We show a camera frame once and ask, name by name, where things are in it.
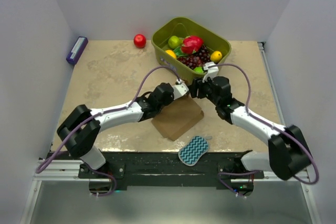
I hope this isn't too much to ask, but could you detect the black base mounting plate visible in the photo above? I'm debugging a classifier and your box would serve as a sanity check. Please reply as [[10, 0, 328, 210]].
[[47, 150, 266, 192]]

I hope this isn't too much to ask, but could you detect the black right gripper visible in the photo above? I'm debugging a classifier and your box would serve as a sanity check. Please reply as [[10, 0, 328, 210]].
[[187, 73, 220, 106]]

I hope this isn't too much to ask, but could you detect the purple rectangular box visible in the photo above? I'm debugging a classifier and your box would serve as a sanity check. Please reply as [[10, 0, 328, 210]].
[[66, 36, 88, 66]]

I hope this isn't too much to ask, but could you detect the green plastic tub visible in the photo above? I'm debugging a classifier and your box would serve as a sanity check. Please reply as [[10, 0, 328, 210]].
[[152, 17, 232, 82]]

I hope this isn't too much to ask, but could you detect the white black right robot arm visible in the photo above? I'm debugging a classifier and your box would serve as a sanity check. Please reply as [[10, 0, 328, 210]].
[[188, 77, 314, 180]]

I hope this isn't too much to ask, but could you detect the green lime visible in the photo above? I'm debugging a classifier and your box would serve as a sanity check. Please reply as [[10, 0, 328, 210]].
[[193, 66, 204, 73]]

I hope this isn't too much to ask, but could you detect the brown cardboard paper box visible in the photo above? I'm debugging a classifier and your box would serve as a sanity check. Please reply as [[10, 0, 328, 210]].
[[151, 96, 204, 141]]

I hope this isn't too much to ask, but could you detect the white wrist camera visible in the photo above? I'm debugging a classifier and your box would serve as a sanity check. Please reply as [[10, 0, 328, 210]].
[[202, 62, 219, 83], [172, 79, 189, 100]]

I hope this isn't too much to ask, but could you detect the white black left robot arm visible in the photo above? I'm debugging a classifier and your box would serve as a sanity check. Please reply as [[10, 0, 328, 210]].
[[57, 83, 174, 178]]

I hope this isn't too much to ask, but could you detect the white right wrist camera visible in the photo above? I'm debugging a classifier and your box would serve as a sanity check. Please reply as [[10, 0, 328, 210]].
[[202, 62, 219, 83]]

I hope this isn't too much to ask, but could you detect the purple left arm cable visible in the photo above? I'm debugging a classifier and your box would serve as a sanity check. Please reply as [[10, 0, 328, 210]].
[[35, 65, 183, 196]]

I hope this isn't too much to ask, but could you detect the red apple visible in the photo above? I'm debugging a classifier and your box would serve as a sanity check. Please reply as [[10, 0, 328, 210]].
[[133, 34, 146, 48]]

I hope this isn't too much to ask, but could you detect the blue zigzag sponge cloth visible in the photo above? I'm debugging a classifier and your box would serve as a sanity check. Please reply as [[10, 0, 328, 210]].
[[178, 136, 209, 166]]

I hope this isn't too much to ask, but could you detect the purple grape bunch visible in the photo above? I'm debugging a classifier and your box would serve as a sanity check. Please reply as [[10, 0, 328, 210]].
[[177, 45, 211, 69]]

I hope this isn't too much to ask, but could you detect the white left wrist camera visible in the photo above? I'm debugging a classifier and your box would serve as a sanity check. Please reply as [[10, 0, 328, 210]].
[[172, 79, 189, 100]]

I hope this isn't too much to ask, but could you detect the orange fruit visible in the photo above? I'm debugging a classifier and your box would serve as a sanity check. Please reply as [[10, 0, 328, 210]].
[[165, 50, 177, 59]]

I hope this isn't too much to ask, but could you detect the green apple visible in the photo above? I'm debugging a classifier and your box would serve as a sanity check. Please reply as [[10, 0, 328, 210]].
[[168, 36, 183, 49]]

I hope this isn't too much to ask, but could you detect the red dragon fruit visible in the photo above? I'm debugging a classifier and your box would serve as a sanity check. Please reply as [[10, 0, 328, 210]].
[[181, 36, 203, 55]]

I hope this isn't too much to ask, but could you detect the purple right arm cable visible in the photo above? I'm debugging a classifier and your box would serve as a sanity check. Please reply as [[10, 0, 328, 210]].
[[214, 62, 320, 200]]

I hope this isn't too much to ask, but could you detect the yellow lemon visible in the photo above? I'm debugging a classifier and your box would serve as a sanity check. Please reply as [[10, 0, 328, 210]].
[[210, 51, 223, 63]]

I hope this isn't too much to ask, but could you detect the aluminium rail frame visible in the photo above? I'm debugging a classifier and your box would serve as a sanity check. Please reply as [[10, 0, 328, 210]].
[[36, 42, 315, 223]]

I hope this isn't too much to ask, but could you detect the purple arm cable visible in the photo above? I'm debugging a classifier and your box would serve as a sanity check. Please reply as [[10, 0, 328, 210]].
[[35, 65, 183, 196], [214, 62, 320, 200]]

